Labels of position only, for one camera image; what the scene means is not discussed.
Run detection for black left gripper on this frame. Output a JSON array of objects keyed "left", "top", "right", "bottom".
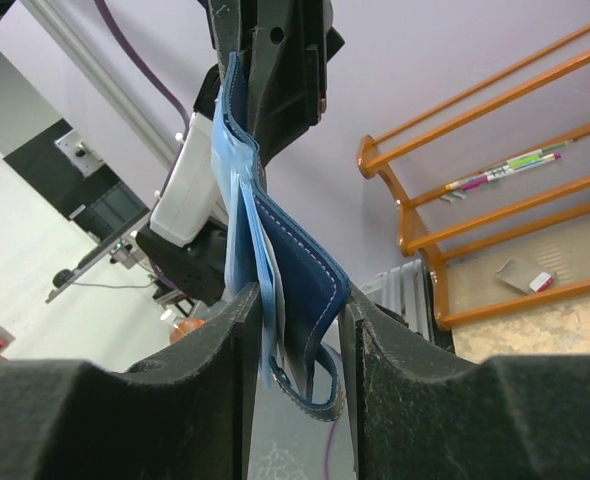
[{"left": 194, "top": 0, "right": 345, "bottom": 165}]

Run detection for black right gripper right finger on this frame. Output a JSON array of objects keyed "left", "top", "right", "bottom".
[{"left": 339, "top": 290, "right": 590, "bottom": 479}]

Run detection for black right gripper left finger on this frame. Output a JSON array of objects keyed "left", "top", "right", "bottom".
[{"left": 0, "top": 284, "right": 259, "bottom": 479}]

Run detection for blue leather card holder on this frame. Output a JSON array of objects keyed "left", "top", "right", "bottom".
[{"left": 211, "top": 52, "right": 350, "bottom": 422}]

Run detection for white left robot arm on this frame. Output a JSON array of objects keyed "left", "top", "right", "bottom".
[{"left": 136, "top": 1, "right": 344, "bottom": 306}]

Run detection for orange drink bottle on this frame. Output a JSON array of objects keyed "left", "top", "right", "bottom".
[{"left": 160, "top": 309, "right": 206, "bottom": 344}]

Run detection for orange wooden rack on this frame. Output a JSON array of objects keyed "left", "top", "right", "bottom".
[{"left": 356, "top": 8, "right": 590, "bottom": 330}]

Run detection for small grey box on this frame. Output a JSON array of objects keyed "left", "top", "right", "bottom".
[{"left": 495, "top": 257, "right": 556, "bottom": 294}]

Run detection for pink white marker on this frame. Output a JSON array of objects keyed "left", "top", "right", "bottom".
[{"left": 445, "top": 150, "right": 561, "bottom": 191}]

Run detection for green pink marker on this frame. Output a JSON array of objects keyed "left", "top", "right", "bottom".
[{"left": 480, "top": 140, "right": 573, "bottom": 182}]

